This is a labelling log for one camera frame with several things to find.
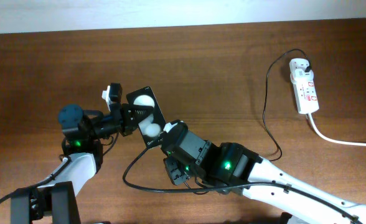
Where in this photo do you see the white power strip cord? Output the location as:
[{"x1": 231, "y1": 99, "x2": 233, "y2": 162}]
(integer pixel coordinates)
[{"x1": 306, "y1": 112, "x2": 366, "y2": 149}]

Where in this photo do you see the black Galaxy flip phone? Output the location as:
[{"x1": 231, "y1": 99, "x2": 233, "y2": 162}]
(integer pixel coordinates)
[{"x1": 126, "y1": 86, "x2": 166, "y2": 149}]

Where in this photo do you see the white power strip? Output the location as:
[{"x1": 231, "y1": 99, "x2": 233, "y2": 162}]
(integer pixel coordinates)
[{"x1": 289, "y1": 58, "x2": 319, "y2": 114}]

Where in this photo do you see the white charger plug adapter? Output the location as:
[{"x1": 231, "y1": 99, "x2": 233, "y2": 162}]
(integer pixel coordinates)
[{"x1": 291, "y1": 68, "x2": 314, "y2": 85}]

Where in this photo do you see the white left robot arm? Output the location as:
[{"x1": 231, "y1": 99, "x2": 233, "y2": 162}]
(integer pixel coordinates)
[{"x1": 0, "y1": 103, "x2": 154, "y2": 223}]

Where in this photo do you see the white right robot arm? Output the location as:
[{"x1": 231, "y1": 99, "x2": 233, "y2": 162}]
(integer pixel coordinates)
[{"x1": 161, "y1": 121, "x2": 366, "y2": 223}]

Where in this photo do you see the black charger cable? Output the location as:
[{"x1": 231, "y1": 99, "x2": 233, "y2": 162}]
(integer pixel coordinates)
[{"x1": 122, "y1": 48, "x2": 313, "y2": 194}]

